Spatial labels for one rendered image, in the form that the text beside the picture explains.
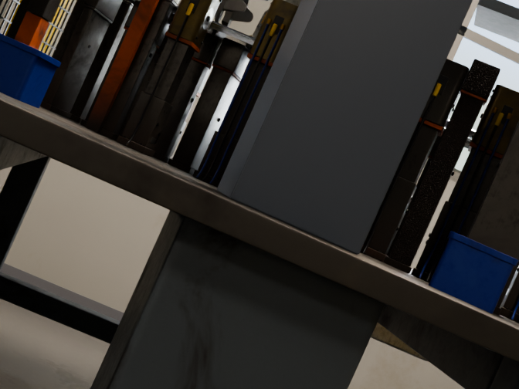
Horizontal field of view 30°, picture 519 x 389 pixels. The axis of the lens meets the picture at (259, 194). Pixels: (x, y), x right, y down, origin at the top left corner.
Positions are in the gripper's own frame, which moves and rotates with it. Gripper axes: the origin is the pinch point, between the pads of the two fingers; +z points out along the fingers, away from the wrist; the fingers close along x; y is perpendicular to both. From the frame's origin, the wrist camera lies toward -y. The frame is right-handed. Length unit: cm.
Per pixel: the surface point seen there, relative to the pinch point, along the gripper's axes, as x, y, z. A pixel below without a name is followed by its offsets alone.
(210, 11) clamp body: -17.6, 3.0, 1.4
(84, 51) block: 0.2, -25.2, 17.4
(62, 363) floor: 85, -26, 102
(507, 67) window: 197, 57, -58
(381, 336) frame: 53, 58, 50
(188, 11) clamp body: -20.8, 0.0, 3.6
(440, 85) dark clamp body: -25, 50, -1
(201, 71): -1.6, 1.6, 11.4
